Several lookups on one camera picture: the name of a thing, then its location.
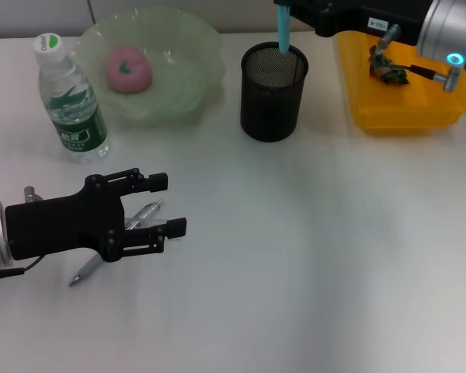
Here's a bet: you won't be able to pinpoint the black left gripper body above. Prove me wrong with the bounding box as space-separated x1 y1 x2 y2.
5 174 127 263

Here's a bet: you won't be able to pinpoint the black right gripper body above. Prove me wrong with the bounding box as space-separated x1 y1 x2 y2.
313 0 434 47

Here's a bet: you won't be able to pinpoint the blue scissors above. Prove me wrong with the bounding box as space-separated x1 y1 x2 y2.
276 0 293 55

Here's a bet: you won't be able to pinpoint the gray retractable pen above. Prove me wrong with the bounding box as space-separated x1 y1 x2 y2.
68 198 165 288

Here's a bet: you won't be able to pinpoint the green plastic wrapper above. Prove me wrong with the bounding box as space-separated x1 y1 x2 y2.
368 44 409 85

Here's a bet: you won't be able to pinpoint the clear green-label water bottle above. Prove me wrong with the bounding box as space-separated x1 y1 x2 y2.
33 33 112 164

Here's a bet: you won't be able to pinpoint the pink peach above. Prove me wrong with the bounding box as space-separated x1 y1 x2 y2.
104 45 155 94

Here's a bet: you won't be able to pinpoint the translucent green fruit plate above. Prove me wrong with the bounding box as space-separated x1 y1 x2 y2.
68 7 226 127

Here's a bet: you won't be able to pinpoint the black mesh pen holder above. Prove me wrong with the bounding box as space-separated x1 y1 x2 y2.
239 41 310 144

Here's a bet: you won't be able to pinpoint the yellow plastic bin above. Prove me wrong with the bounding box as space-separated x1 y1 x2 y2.
336 30 466 135

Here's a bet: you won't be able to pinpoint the left arm connector cable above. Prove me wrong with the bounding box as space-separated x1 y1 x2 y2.
0 186 47 281

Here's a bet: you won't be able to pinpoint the arm connector cable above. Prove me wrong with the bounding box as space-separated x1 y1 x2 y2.
0 186 47 281
368 23 466 93

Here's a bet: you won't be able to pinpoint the right arm connector cable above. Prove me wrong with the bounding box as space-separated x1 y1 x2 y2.
368 23 466 93

